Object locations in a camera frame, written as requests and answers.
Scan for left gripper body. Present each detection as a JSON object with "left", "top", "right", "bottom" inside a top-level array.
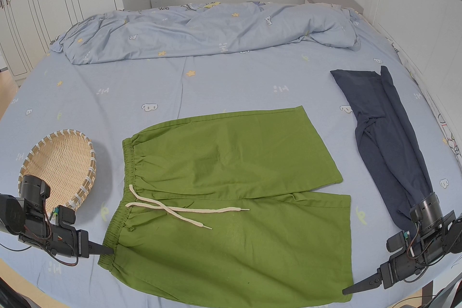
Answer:
[{"left": 48, "top": 224, "right": 90, "bottom": 259}]

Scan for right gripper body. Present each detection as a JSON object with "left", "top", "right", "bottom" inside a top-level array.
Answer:
[{"left": 375, "top": 248, "right": 429, "bottom": 290}]

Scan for round woven basket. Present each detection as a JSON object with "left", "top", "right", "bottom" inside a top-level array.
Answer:
[{"left": 18, "top": 128, "right": 97, "bottom": 212}]

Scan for dark blue garment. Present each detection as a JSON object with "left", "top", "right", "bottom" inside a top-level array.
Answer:
[{"left": 330, "top": 65, "right": 436, "bottom": 230}]

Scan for bed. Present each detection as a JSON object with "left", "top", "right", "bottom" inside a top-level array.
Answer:
[{"left": 0, "top": 0, "right": 462, "bottom": 308}]

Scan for green shorts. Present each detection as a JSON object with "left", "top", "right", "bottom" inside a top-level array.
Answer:
[{"left": 97, "top": 105, "right": 354, "bottom": 304}]

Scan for pale blue quilt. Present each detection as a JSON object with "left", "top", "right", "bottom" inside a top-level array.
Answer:
[{"left": 49, "top": 0, "right": 362, "bottom": 65}]

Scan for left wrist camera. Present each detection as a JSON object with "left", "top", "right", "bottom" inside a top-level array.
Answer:
[{"left": 53, "top": 206, "right": 77, "bottom": 228}]

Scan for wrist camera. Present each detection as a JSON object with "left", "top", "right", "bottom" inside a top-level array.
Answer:
[
  {"left": 386, "top": 231, "right": 411, "bottom": 252},
  {"left": 53, "top": 206, "right": 77, "bottom": 228}
]

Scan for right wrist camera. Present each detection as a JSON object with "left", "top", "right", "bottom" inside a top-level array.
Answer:
[{"left": 386, "top": 231, "right": 411, "bottom": 252}]

